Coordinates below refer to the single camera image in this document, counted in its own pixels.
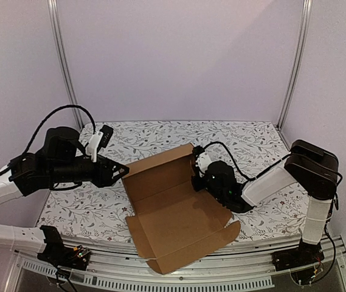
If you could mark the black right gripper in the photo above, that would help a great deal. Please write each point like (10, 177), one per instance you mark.
(197, 178)

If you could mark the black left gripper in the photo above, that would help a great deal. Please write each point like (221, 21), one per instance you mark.
(104, 178)

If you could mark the brown cardboard box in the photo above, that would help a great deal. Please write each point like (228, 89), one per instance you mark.
(173, 225)

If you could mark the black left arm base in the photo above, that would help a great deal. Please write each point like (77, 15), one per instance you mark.
(57, 254)

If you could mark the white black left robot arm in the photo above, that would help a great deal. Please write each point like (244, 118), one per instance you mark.
(62, 159)

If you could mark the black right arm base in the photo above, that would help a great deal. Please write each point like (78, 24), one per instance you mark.
(304, 261)

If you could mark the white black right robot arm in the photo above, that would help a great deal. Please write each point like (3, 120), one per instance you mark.
(311, 169)

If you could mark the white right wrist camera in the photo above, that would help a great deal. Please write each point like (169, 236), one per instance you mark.
(202, 161)

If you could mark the front aluminium rail frame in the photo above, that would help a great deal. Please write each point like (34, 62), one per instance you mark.
(243, 266)

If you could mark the left rear aluminium frame post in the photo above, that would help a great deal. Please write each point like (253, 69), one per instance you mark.
(60, 49)

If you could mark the aluminium frame post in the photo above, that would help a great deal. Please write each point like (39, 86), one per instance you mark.
(297, 61)
(60, 49)

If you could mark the right rear aluminium frame post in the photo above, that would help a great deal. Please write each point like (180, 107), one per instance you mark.
(297, 61)

